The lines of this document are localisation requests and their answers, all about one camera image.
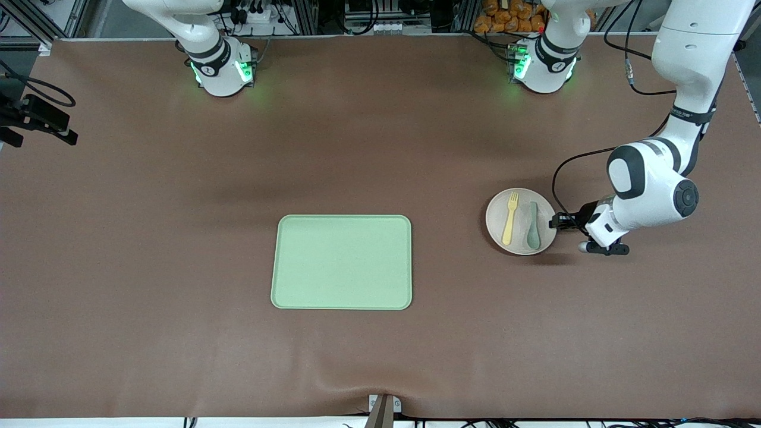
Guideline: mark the light green rectangular tray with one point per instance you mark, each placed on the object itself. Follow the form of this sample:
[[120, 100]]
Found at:
[[342, 261]]

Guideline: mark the aluminium frame post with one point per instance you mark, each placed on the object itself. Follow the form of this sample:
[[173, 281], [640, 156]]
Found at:
[[464, 15], [306, 15]]

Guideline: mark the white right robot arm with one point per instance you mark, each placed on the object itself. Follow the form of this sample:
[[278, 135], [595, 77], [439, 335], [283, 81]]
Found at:
[[217, 71]]

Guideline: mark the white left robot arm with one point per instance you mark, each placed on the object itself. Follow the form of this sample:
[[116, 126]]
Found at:
[[689, 47]]

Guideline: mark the silver table edge bracket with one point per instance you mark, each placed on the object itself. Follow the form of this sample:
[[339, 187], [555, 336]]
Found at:
[[397, 405]]

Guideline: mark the black left camera mount bracket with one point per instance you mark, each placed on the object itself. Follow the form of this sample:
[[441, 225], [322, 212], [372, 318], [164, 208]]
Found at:
[[612, 248]]

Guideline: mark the orange food item pile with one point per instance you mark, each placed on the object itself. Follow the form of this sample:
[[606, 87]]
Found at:
[[505, 18]]

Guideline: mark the yellow plastic fork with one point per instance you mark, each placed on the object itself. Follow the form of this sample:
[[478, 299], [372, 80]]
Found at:
[[509, 226]]

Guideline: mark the aluminium frame beam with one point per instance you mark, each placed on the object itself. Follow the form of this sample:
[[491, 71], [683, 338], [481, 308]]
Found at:
[[35, 27]]

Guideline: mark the white power strip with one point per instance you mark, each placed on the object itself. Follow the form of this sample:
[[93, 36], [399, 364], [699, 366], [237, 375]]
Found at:
[[261, 15]]

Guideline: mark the round white plate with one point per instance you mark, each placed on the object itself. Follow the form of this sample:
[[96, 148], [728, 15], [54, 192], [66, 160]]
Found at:
[[547, 238]]

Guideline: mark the white terminal strip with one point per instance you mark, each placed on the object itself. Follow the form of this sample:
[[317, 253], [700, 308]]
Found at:
[[380, 27]]

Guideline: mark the brown table cover mat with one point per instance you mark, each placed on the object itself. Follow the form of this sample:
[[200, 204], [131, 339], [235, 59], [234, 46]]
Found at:
[[178, 238]]

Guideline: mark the grey camera stand post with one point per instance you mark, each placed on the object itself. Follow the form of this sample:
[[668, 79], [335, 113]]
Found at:
[[380, 417]]

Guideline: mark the pale green plastic spoon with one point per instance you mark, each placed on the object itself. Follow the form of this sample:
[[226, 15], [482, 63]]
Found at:
[[532, 235]]

